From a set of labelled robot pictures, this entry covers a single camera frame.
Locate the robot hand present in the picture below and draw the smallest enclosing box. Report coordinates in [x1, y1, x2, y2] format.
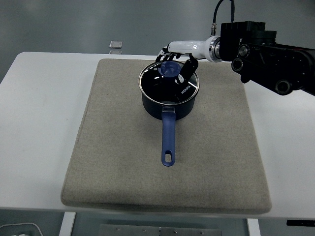
[155, 36, 215, 86]

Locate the glass pot lid blue knob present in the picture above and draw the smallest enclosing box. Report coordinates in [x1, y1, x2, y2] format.
[138, 60, 201, 105]

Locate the beige fabric mat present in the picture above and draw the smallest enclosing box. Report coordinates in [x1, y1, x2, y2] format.
[61, 58, 273, 214]

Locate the grey metal plate with screws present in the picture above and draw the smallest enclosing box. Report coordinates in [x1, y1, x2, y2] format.
[98, 223, 223, 236]

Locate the white table leg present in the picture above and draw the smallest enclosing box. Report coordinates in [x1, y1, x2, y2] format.
[59, 211, 77, 236]
[246, 218, 261, 236]

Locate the black flat bar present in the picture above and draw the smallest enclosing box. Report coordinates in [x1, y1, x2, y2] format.
[286, 219, 315, 227]

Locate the white rounded tray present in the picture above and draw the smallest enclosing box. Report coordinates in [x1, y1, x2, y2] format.
[0, 222, 42, 236]

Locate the dark pot with blue handle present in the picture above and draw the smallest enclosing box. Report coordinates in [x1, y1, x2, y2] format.
[141, 86, 198, 167]

